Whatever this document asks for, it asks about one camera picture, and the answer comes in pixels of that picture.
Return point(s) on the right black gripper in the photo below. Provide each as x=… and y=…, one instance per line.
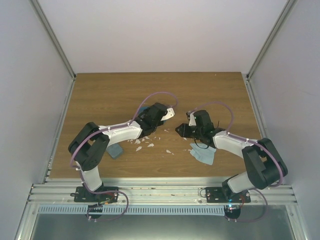
x=183, y=129

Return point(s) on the blue translucent glasses case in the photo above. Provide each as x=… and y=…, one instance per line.
x=152, y=115

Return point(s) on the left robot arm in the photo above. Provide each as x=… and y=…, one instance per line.
x=90, y=144

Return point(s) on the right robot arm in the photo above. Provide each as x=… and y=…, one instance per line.
x=264, y=167

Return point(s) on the light blue crumpled cloth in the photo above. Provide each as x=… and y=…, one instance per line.
x=203, y=153

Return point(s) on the grey-blue glasses case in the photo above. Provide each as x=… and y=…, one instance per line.
x=114, y=151

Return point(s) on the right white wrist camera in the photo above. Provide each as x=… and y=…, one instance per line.
x=191, y=118

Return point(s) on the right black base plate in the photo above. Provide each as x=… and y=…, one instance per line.
x=218, y=195

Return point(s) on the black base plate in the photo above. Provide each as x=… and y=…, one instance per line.
x=218, y=195
x=82, y=195

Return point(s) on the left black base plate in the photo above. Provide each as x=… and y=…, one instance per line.
x=82, y=195

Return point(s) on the slotted grey cable duct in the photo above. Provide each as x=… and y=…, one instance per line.
x=194, y=210

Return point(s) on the aluminium rail frame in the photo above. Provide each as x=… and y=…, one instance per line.
x=155, y=191

